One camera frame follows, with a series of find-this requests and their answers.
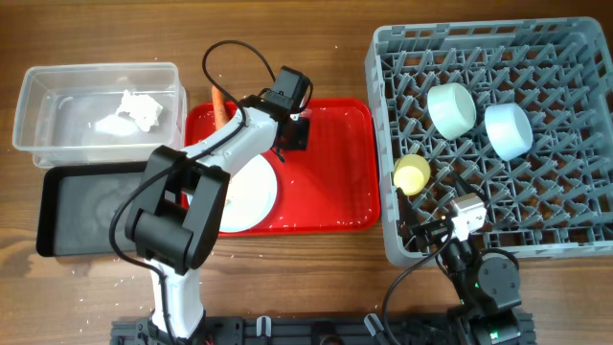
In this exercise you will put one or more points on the yellow cup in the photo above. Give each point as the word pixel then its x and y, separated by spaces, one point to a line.
pixel 411 173

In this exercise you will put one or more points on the light blue plate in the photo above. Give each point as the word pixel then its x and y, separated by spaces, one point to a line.
pixel 251 196

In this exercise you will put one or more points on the mint green bowl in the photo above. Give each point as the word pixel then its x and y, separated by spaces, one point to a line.
pixel 451 109

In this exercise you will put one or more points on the clear plastic bin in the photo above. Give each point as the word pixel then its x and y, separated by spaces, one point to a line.
pixel 65 114

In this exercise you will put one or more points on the black tray bin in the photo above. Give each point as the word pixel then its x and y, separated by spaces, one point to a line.
pixel 77 205

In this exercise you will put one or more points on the grey dishwasher rack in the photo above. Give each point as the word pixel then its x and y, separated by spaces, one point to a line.
pixel 553 201

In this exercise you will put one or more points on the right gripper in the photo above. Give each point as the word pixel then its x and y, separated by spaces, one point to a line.
pixel 429 230

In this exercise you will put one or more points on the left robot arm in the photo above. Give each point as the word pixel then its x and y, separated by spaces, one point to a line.
pixel 174 216

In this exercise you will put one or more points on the light blue small bowl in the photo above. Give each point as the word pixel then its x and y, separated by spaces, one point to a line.
pixel 509 130

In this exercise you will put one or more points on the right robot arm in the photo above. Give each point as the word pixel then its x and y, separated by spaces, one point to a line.
pixel 486 281

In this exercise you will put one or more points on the white tissue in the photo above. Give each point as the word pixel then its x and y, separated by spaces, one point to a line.
pixel 141 108

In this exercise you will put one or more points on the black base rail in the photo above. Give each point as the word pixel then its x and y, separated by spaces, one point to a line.
pixel 414 329

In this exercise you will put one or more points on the orange carrot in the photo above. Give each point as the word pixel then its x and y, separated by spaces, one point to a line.
pixel 220 114

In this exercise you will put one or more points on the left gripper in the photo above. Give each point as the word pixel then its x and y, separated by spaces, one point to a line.
pixel 302 139

